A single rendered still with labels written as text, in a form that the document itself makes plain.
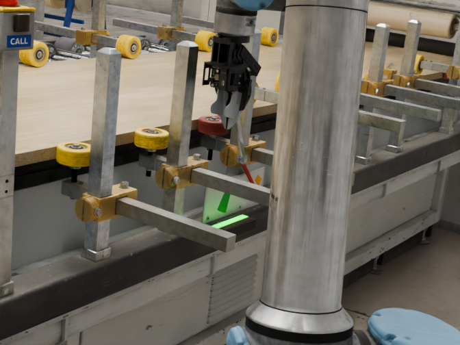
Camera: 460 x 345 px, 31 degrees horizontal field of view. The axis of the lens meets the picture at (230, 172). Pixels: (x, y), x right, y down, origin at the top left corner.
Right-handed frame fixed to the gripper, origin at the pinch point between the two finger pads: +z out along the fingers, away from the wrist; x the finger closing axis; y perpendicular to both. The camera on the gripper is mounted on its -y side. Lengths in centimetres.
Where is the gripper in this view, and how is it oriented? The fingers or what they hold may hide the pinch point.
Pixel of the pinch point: (229, 122)
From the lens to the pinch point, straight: 190.3
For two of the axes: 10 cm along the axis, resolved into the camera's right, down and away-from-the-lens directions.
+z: -1.1, 9.6, 2.7
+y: -5.7, 1.7, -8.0
